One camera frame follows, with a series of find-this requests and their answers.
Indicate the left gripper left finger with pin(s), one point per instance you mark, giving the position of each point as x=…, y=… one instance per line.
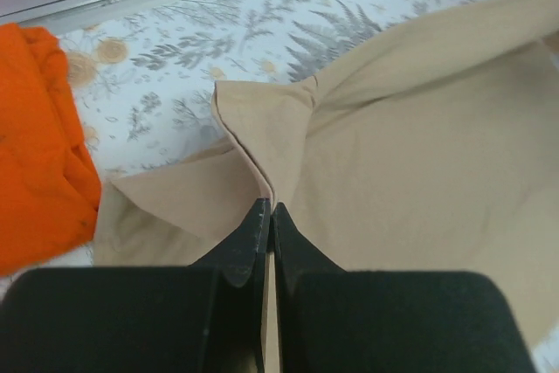
x=205, y=317

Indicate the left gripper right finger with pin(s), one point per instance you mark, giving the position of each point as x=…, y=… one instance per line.
x=334, y=320

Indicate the beige t shirt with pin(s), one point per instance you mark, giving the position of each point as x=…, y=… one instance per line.
x=397, y=211

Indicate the folded orange t shirt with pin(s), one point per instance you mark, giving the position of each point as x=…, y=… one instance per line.
x=50, y=189

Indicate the floral table mat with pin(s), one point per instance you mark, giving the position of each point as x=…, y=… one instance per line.
x=196, y=63

